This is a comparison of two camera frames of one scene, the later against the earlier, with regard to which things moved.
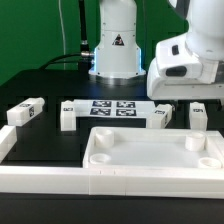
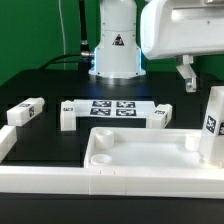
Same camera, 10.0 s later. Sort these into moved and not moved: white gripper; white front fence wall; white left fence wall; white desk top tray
Moved: white gripper
Not moved: white desk top tray; white front fence wall; white left fence wall
